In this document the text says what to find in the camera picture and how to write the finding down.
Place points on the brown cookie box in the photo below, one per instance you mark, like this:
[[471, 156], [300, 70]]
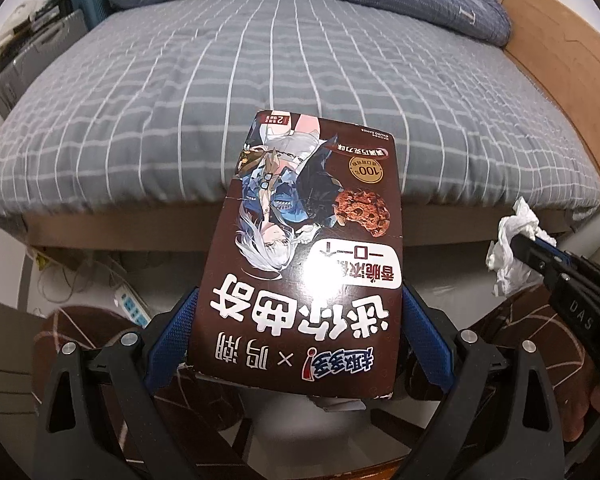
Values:
[[300, 270]]

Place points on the pile of small household items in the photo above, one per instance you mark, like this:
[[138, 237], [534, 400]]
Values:
[[45, 10]]

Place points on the grey suitcase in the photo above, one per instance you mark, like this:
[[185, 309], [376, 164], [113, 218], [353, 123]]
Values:
[[35, 65]]

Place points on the white power strip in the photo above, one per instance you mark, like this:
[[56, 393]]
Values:
[[132, 307]]

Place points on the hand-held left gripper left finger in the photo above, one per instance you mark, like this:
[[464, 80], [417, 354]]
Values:
[[177, 332]]

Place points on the wooden headboard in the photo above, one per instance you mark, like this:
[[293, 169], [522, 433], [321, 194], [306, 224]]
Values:
[[565, 70]]

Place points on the white tissue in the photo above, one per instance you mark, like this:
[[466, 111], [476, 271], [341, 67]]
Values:
[[505, 245]]

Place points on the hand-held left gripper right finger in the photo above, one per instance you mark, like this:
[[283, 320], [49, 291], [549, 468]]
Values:
[[427, 340]]

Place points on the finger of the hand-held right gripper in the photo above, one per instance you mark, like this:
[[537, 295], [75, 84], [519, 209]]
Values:
[[580, 315], [587, 277]]

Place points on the brown patterned pants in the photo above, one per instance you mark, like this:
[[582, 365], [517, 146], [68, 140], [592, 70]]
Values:
[[80, 325]]

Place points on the teal suitcase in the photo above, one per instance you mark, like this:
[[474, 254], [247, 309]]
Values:
[[92, 5]]

